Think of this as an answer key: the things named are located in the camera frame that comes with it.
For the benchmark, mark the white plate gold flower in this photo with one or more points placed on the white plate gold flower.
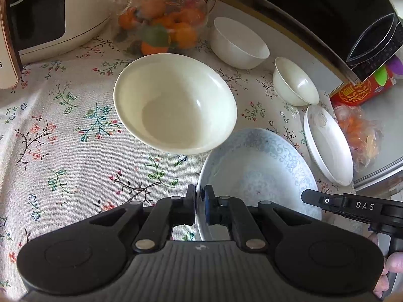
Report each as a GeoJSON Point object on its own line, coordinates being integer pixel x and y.
{"type": "Point", "coordinates": [328, 146]}

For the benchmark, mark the white air fryer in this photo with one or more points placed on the white air fryer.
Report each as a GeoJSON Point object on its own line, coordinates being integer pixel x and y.
{"type": "Point", "coordinates": [33, 30]}

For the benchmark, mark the floral tablecloth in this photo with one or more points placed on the floral tablecloth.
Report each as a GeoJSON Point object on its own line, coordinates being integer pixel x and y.
{"type": "Point", "coordinates": [65, 156]}

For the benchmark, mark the plastic bag of oranges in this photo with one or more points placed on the plastic bag of oranges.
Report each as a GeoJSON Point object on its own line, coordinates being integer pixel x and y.
{"type": "Point", "coordinates": [363, 136]}

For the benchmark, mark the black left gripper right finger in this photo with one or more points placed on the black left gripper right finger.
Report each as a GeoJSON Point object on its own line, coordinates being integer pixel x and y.
{"type": "Point", "coordinates": [232, 213]}

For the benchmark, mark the red gift box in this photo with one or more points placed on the red gift box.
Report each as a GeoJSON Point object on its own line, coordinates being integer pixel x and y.
{"type": "Point", "coordinates": [356, 94]}

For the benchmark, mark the right hand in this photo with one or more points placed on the right hand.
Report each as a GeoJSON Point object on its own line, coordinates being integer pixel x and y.
{"type": "Point", "coordinates": [390, 273]}

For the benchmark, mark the blue patterned plate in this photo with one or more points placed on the blue patterned plate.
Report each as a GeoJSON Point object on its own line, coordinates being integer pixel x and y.
{"type": "Point", "coordinates": [255, 164]}

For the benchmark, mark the black microwave oven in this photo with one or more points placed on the black microwave oven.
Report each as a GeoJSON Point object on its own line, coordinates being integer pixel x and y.
{"type": "Point", "coordinates": [356, 37]}

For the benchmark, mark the white medium bowl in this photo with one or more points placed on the white medium bowl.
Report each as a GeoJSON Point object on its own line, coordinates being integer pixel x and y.
{"type": "Point", "coordinates": [236, 44]}

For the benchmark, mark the glass teapot with oranges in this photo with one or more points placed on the glass teapot with oranges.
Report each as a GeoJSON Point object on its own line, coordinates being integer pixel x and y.
{"type": "Point", "coordinates": [146, 27]}

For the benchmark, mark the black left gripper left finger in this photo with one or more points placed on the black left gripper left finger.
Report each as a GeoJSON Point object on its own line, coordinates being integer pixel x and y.
{"type": "Point", "coordinates": [160, 220]}

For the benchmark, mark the large cream bowl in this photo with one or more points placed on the large cream bowl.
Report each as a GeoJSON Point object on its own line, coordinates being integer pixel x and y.
{"type": "Point", "coordinates": [175, 104]}

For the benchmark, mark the small white bowl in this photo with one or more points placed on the small white bowl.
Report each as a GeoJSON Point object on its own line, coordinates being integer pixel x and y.
{"type": "Point", "coordinates": [293, 85]}

